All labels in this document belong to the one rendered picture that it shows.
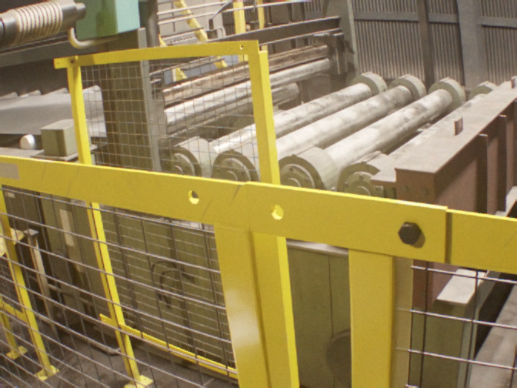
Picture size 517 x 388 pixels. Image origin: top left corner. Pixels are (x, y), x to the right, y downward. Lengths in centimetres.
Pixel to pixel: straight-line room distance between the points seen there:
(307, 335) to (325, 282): 33
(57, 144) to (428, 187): 240
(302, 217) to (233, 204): 9
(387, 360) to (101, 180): 41
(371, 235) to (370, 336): 11
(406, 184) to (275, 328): 172
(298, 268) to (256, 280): 227
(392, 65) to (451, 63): 128
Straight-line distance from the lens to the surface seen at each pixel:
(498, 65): 1171
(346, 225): 59
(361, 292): 62
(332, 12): 510
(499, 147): 342
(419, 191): 240
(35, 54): 773
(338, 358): 304
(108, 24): 314
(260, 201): 64
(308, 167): 281
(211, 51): 232
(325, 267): 288
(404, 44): 1229
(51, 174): 90
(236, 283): 71
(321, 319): 302
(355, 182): 268
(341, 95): 448
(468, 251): 56
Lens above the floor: 205
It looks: 20 degrees down
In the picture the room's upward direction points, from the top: 6 degrees counter-clockwise
